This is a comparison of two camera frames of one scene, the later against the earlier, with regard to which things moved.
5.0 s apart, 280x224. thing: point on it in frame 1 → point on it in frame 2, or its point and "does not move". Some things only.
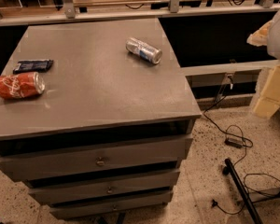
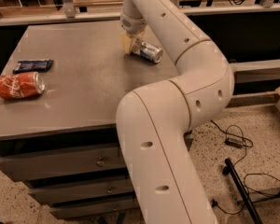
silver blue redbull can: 143,50 does not move
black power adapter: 234,142 does not move
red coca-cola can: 18,85 does not move
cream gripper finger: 259,36 → 133,22
